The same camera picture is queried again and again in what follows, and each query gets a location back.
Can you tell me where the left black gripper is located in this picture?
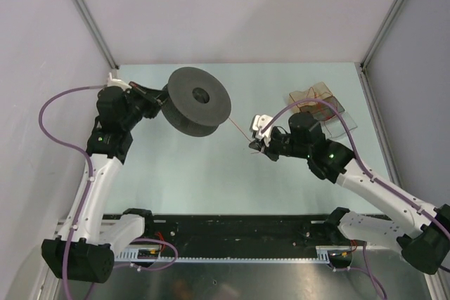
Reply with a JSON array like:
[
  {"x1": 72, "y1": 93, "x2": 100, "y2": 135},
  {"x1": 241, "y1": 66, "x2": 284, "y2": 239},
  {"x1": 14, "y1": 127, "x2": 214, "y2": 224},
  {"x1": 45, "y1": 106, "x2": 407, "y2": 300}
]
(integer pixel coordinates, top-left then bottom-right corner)
[{"x1": 120, "y1": 81, "x2": 172, "y2": 130}]

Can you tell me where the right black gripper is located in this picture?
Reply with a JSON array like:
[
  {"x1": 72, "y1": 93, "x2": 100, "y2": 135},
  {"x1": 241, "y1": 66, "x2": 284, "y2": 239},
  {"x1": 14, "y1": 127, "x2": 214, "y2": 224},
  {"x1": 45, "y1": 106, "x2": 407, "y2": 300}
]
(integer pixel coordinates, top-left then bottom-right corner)
[{"x1": 250, "y1": 129, "x2": 311, "y2": 162}]

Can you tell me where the orange thin cable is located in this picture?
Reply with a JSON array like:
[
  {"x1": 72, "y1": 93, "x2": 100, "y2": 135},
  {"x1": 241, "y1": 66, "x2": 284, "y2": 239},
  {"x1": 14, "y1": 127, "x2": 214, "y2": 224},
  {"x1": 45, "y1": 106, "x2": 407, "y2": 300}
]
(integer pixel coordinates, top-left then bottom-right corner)
[{"x1": 227, "y1": 116, "x2": 261, "y2": 155}]

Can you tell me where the black cable spool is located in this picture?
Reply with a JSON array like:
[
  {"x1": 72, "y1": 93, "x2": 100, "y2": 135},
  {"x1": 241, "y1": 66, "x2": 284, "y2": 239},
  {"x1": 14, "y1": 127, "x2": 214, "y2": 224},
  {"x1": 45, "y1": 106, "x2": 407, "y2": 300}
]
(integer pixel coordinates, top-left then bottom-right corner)
[{"x1": 162, "y1": 67, "x2": 231, "y2": 137}]

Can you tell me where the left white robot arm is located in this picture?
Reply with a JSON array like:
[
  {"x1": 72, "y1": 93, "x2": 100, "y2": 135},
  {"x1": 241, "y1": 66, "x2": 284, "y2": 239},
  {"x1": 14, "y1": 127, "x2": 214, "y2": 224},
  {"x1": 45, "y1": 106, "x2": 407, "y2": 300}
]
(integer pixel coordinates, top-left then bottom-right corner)
[{"x1": 41, "y1": 80, "x2": 168, "y2": 283}]

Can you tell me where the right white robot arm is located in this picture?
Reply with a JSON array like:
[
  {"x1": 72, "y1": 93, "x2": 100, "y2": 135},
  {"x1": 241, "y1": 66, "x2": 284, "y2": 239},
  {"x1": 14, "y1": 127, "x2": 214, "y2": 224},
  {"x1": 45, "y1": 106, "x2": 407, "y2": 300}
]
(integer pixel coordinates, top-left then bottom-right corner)
[{"x1": 249, "y1": 112, "x2": 449, "y2": 275}]

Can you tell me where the clear plastic bin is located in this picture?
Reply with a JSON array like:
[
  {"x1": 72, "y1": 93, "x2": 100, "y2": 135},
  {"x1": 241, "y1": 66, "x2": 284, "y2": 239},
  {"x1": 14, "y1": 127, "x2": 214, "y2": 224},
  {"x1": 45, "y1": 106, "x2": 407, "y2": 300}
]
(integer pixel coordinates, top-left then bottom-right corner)
[{"x1": 314, "y1": 102, "x2": 358, "y2": 141}]

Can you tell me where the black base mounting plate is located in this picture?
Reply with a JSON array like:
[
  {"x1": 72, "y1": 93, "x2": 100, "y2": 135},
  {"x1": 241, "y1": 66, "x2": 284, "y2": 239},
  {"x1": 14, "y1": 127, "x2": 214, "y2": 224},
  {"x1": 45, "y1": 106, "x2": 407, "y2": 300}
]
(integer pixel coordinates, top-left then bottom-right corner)
[{"x1": 101, "y1": 214, "x2": 368, "y2": 259}]

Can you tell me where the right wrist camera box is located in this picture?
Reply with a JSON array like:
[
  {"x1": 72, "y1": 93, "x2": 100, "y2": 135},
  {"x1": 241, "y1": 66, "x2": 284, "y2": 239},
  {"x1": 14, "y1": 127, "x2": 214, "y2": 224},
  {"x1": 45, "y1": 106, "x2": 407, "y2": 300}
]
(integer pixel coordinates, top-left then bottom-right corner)
[{"x1": 250, "y1": 115, "x2": 273, "y2": 146}]

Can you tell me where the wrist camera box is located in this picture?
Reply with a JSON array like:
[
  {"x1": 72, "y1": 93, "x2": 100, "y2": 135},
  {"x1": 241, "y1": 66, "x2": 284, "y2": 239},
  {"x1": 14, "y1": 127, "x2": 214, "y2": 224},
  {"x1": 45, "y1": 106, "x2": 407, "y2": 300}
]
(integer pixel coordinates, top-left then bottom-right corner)
[
  {"x1": 106, "y1": 72, "x2": 131, "y2": 91},
  {"x1": 250, "y1": 115, "x2": 273, "y2": 146}
]

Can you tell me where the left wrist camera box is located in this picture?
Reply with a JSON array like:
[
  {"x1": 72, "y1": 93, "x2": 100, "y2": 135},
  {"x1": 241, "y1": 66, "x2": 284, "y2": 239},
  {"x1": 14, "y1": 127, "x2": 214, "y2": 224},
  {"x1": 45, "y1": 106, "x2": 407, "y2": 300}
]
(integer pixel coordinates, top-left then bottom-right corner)
[{"x1": 106, "y1": 72, "x2": 131, "y2": 91}]

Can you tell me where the red thin cable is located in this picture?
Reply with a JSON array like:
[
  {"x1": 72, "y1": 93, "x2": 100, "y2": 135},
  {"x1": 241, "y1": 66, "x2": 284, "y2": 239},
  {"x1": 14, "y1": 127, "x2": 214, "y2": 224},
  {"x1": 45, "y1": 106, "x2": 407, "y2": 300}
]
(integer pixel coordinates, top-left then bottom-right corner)
[{"x1": 295, "y1": 87, "x2": 340, "y2": 129}]

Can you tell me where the grey slotted cable duct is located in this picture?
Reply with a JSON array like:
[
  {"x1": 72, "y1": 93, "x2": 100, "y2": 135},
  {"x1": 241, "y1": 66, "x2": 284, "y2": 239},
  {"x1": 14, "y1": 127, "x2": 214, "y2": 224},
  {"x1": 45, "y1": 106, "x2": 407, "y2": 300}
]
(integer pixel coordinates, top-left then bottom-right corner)
[{"x1": 114, "y1": 247, "x2": 331, "y2": 264}]

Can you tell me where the left aluminium frame post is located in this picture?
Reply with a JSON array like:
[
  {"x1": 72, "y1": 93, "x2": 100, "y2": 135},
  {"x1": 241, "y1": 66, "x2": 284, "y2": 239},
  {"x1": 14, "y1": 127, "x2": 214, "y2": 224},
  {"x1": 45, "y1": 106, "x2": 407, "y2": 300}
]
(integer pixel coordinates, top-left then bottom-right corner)
[{"x1": 72, "y1": 0, "x2": 119, "y2": 69}]

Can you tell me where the aluminium frame post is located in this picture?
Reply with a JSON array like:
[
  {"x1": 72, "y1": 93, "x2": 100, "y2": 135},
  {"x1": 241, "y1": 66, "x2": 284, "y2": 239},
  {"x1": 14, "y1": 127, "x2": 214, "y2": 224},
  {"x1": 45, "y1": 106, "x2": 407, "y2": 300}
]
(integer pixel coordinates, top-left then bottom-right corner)
[
  {"x1": 358, "y1": 0, "x2": 426, "y2": 69},
  {"x1": 72, "y1": 0, "x2": 119, "y2": 69}
]

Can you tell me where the right aluminium frame post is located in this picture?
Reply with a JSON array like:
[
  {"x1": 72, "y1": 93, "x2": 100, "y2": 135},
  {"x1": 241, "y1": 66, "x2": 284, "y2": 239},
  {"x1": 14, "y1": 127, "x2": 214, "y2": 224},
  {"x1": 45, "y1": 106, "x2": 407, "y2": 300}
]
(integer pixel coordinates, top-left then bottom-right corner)
[{"x1": 358, "y1": 0, "x2": 426, "y2": 69}]

